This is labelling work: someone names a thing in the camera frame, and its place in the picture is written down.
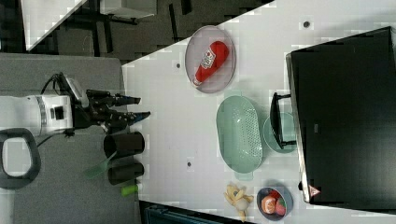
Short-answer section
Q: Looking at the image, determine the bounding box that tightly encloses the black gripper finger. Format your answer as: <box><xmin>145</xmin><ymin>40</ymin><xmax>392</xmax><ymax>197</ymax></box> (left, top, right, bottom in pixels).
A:
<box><xmin>126</xmin><ymin>112</ymin><xmax>150</xmax><ymax>126</ymax></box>
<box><xmin>113</xmin><ymin>95</ymin><xmax>140</xmax><ymax>106</ymax></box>

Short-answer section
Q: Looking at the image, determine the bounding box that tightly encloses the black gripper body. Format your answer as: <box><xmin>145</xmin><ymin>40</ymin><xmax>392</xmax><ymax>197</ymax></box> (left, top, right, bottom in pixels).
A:
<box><xmin>72</xmin><ymin>90</ymin><xmax>127</xmax><ymax>134</ymax></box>

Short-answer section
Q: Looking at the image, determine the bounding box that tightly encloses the green plastic strainer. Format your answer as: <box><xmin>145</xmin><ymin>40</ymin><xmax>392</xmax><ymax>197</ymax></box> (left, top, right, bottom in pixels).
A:
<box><xmin>216</xmin><ymin>91</ymin><xmax>263</xmax><ymax>181</ymax></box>

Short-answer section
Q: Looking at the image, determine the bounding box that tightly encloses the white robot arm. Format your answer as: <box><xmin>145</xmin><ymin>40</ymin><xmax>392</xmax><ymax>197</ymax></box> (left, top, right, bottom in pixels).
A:
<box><xmin>1</xmin><ymin>90</ymin><xmax>149</xmax><ymax>190</ymax></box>

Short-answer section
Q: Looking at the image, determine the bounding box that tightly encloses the green plastic spatula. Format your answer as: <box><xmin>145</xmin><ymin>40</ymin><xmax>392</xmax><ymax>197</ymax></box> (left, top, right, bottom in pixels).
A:
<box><xmin>84</xmin><ymin>152</ymin><xmax>117</xmax><ymax>179</ymax></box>

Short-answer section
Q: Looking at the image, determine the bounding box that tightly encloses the grey round plate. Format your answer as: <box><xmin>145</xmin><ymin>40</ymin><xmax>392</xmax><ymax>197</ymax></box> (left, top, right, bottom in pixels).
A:
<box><xmin>185</xmin><ymin>25</ymin><xmax>236</xmax><ymax>93</ymax></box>

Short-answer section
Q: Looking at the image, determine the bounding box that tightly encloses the red ketchup bottle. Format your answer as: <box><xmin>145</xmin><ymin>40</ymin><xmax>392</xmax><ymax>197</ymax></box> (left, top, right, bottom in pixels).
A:
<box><xmin>192</xmin><ymin>41</ymin><xmax>230</xmax><ymax>87</ymax></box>

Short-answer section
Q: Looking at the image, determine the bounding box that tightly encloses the peeled toy banana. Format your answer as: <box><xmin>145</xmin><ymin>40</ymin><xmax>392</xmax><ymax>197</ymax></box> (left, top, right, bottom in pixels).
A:
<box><xmin>223</xmin><ymin>184</ymin><xmax>254</xmax><ymax>222</ymax></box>

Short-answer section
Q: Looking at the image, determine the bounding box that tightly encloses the orange toy fruit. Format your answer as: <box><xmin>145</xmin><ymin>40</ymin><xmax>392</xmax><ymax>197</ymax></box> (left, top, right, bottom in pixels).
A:
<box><xmin>261</xmin><ymin>195</ymin><xmax>276</xmax><ymax>215</ymax></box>

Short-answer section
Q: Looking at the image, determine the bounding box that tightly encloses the red toy strawberry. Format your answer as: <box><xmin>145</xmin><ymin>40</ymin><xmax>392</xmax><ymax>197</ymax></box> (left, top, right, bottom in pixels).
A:
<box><xmin>276</xmin><ymin>198</ymin><xmax>287</xmax><ymax>216</ymax></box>

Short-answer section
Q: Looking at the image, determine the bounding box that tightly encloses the black toaster oven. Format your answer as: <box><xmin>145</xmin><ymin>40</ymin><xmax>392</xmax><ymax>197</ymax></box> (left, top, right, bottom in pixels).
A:
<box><xmin>270</xmin><ymin>27</ymin><xmax>396</xmax><ymax>214</ymax></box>

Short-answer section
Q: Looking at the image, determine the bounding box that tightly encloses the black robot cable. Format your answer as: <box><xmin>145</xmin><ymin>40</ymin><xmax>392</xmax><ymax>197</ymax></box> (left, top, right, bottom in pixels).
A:
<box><xmin>40</xmin><ymin>72</ymin><xmax>66</xmax><ymax>95</ymax></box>

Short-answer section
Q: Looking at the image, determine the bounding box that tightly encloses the green utensil handle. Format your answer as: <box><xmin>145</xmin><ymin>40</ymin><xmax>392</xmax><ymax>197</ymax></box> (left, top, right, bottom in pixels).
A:
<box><xmin>120</xmin><ymin>185</ymin><xmax>138</xmax><ymax>197</ymax></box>

